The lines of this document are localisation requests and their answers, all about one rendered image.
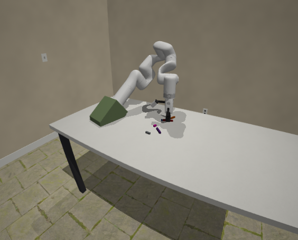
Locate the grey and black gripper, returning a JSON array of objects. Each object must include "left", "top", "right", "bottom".
[{"left": 163, "top": 97, "right": 174, "bottom": 122}]

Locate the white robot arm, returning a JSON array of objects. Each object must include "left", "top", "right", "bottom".
[{"left": 111, "top": 41, "right": 179, "bottom": 107}]

